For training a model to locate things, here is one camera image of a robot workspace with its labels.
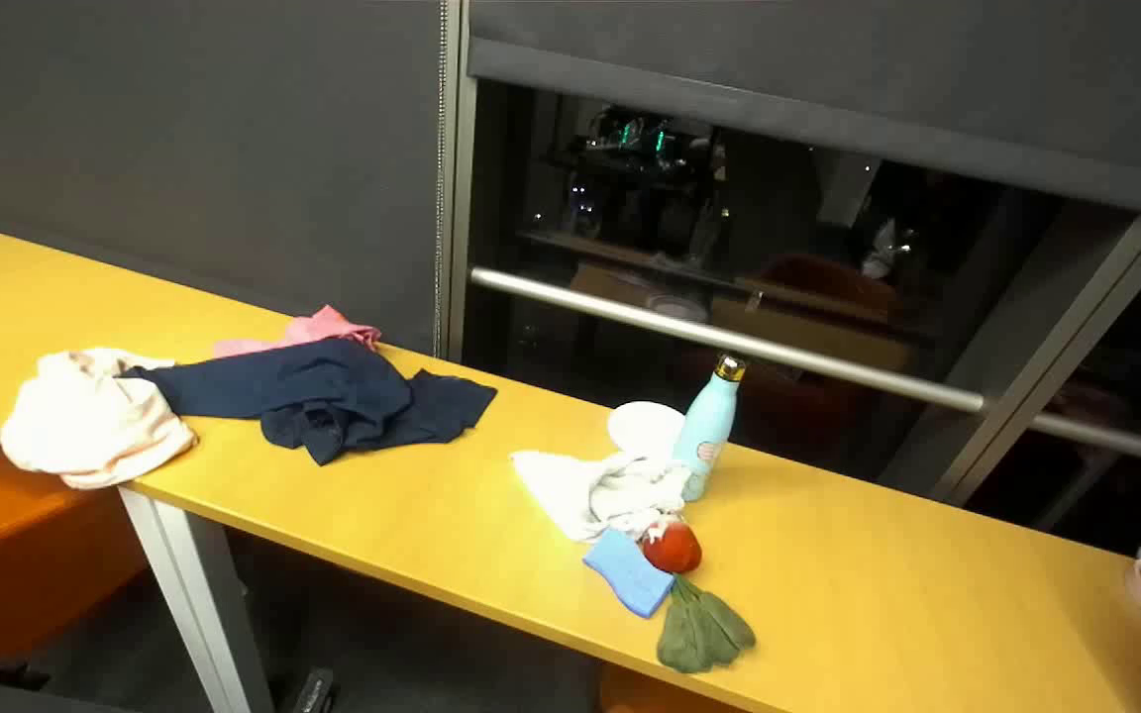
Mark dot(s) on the dark blue cloth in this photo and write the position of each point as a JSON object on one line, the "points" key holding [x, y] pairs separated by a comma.
{"points": [[335, 396]]}

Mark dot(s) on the light blue sponge cloth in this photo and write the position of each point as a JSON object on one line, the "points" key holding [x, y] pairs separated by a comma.
{"points": [[623, 574]]}

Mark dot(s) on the green cloth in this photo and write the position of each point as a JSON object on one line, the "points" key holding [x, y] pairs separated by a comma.
{"points": [[705, 636]]}

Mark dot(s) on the white cloth with pink stripes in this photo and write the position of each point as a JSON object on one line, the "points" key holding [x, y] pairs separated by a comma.
{"points": [[83, 420]]}

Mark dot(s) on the white bowl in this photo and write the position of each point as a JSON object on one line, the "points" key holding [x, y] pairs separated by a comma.
{"points": [[643, 424]]}

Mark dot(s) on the white terry towel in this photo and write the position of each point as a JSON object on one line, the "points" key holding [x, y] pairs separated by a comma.
{"points": [[598, 495]]}

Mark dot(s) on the light blue bottle gold cap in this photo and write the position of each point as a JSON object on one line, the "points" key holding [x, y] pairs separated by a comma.
{"points": [[709, 428]]}

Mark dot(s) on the metal window handrail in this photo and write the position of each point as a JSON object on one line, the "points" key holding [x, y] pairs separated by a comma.
{"points": [[1126, 441], [731, 343]]}

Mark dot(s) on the grey roller blind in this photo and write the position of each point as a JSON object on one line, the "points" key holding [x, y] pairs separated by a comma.
{"points": [[862, 79]]}

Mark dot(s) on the white table leg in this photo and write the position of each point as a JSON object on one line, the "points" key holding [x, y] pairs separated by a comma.
{"points": [[187, 597]]}

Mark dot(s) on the grey window mullion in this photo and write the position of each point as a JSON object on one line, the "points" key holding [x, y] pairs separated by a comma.
{"points": [[1061, 359]]}

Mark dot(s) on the orange cabinet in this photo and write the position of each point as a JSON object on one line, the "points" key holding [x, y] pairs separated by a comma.
{"points": [[17, 557]]}

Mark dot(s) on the grey window frame post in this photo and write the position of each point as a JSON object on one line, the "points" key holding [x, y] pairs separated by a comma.
{"points": [[452, 172]]}

